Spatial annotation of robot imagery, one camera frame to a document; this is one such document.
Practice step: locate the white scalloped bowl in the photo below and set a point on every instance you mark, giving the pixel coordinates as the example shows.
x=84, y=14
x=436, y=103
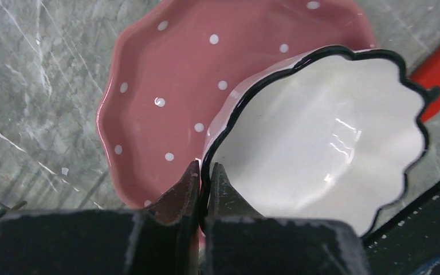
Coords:
x=329, y=134

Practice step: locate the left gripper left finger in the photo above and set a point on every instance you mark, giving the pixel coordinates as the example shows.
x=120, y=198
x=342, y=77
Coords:
x=161, y=238

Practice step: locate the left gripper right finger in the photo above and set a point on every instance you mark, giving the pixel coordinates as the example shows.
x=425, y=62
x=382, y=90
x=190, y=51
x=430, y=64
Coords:
x=240, y=241

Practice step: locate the pink polka dot plate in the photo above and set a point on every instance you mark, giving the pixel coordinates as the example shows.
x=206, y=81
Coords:
x=173, y=69

